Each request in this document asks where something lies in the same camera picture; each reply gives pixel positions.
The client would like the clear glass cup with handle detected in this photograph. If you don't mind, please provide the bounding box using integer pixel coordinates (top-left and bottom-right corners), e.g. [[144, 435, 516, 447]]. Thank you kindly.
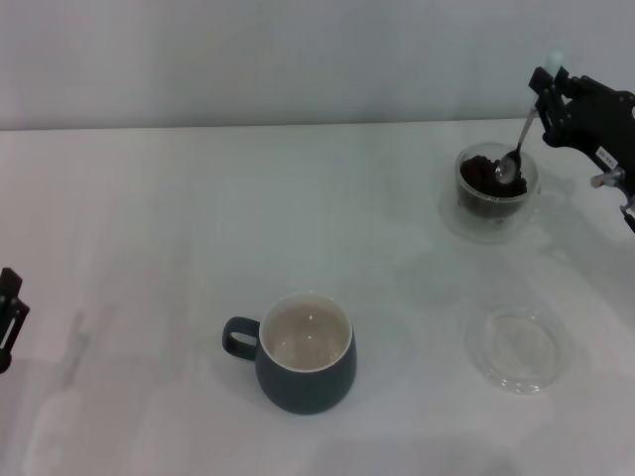
[[454, 142, 565, 232]]

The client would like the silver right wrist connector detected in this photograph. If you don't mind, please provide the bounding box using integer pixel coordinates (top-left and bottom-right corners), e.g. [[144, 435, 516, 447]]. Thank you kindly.
[[589, 168, 627, 189]]

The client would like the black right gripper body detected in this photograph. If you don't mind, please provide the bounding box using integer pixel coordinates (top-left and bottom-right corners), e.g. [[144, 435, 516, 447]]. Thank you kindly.
[[543, 78, 635, 176]]

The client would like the clear glass dish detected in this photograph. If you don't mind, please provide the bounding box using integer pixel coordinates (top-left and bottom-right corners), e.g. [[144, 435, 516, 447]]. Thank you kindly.
[[463, 305, 575, 397]]

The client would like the heap of coffee beans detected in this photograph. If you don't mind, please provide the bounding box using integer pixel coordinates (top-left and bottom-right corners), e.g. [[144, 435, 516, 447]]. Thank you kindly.
[[459, 154, 529, 219]]

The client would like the steel spoon with blue handle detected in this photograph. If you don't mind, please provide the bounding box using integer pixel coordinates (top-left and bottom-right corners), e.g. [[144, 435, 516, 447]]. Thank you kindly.
[[494, 49, 567, 185]]

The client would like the dark blue ceramic mug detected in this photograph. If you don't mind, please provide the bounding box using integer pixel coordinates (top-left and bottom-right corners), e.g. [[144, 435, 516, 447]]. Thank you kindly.
[[221, 292, 358, 417]]

